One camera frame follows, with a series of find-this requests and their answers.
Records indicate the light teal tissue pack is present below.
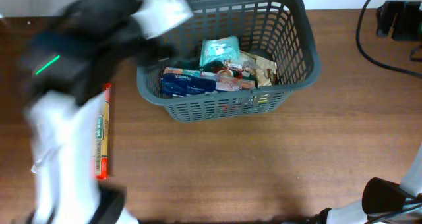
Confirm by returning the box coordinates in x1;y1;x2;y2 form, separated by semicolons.
199;36;240;67

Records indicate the beige cookie bag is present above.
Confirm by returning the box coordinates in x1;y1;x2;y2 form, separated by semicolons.
224;51;278;88
31;158;44;174

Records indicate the blue Kleenex tissue box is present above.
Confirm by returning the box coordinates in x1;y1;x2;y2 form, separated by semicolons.
160;67;256;98

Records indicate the black right camera cable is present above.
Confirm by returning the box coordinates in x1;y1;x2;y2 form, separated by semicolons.
355;0;422;80

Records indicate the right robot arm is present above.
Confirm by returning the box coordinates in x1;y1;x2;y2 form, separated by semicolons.
282;150;421;224

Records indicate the green Nescafe coffee bag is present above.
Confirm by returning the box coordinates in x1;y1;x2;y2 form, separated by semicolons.
177;59;255;83

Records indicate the grey plastic basket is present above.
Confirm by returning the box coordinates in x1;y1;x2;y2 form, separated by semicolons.
137;0;321;122

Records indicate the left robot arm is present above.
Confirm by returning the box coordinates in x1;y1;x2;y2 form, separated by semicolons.
19;0;193;223

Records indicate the San Remo spaghetti pack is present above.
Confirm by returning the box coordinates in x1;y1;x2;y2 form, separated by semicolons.
94;83;113;180

